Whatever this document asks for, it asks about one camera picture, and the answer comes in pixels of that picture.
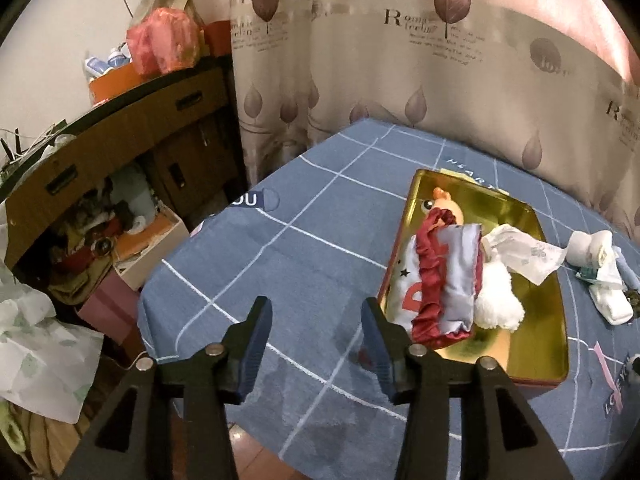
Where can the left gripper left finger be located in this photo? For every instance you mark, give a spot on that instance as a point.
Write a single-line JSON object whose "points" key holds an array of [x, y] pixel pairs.
{"points": [[130, 436]]}

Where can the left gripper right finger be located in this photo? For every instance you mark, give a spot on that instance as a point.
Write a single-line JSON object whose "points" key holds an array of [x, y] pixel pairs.
{"points": [[502, 437]]}

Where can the white fluffy pompom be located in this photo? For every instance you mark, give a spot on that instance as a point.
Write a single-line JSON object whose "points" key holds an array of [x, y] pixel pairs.
{"points": [[496, 306]]}

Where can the red white ruffled garment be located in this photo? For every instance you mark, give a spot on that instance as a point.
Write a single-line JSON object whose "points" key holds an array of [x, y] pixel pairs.
{"points": [[435, 281]]}

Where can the white socks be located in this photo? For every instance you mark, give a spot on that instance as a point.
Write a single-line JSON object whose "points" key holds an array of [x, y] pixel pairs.
{"points": [[612, 304]]}

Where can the wet wipes pack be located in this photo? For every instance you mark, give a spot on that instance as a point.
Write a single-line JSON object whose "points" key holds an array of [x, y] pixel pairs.
{"points": [[607, 276]]}

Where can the white floral mesh cloth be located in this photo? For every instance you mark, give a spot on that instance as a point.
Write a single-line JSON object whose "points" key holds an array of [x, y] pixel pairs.
{"points": [[522, 254]]}

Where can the black gold patterned scarf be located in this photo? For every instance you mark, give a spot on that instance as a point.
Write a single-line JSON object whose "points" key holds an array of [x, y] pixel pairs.
{"points": [[633, 297]]}

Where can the light blue towel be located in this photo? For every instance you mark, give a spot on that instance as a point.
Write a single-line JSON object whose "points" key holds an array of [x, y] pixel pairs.
{"points": [[629, 277]]}

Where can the small white printed sock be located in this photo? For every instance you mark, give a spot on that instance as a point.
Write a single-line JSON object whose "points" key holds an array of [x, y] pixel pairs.
{"points": [[586, 250]]}

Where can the orange rubber pig toy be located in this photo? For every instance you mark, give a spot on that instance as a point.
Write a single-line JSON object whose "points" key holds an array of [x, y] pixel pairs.
{"points": [[442, 200]]}

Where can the white green patterned bag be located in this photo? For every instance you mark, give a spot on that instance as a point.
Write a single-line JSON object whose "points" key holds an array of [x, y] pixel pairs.
{"points": [[47, 367]]}

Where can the pink box on floor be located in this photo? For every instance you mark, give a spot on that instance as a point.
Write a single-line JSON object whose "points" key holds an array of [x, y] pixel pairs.
{"points": [[112, 309]]}

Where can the white cardboard box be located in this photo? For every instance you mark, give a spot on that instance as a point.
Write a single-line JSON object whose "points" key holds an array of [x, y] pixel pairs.
{"points": [[136, 255]]}

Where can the blue checked bed sheet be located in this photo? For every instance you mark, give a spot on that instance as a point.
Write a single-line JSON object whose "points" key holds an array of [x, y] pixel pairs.
{"points": [[318, 248]]}

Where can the dark wooden cabinet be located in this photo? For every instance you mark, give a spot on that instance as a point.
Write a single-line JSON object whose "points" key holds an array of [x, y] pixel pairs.
{"points": [[108, 137]]}

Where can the orange box on cabinet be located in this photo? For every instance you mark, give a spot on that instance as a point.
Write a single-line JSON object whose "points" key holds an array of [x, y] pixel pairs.
{"points": [[114, 83]]}

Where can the beige leaf print curtain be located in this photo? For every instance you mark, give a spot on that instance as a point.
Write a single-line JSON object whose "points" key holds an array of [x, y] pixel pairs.
{"points": [[549, 85]]}

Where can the red plastic bag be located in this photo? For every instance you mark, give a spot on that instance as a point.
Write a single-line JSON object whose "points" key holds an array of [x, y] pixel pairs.
{"points": [[166, 41]]}

